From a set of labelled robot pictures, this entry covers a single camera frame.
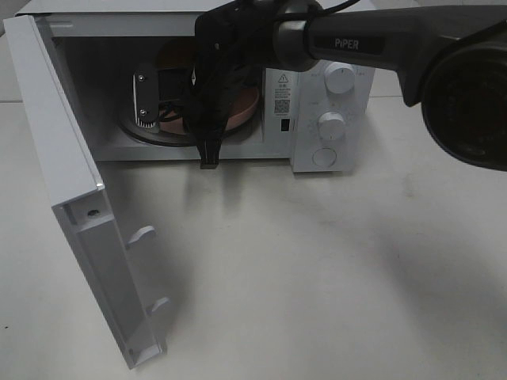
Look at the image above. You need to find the white microwave door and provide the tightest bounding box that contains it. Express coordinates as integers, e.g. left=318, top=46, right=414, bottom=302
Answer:
left=4, top=15, right=166, bottom=368

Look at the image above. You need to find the glass microwave turntable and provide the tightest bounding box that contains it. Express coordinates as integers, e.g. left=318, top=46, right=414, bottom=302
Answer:
left=119, top=114, right=262, bottom=147

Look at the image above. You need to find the pink round plate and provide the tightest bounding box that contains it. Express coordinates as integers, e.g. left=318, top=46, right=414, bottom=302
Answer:
left=156, top=39, right=261, bottom=135

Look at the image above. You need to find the white microwave knob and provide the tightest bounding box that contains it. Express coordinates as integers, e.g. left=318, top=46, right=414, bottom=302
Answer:
left=318, top=112, right=346, bottom=141
left=324, top=63, right=356, bottom=94

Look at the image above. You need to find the white microwave oven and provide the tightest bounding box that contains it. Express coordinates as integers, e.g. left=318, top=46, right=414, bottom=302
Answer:
left=15, top=0, right=377, bottom=174

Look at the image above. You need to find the round white door button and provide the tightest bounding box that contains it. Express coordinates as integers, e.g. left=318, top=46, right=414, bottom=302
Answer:
left=312, top=147, right=337, bottom=168

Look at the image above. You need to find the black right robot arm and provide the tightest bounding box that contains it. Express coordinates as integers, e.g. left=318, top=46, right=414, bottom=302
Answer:
left=133, top=1, right=506, bottom=171

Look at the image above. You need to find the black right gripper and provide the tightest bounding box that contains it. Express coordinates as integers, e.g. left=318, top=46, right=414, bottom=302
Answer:
left=132, top=3, right=277, bottom=169

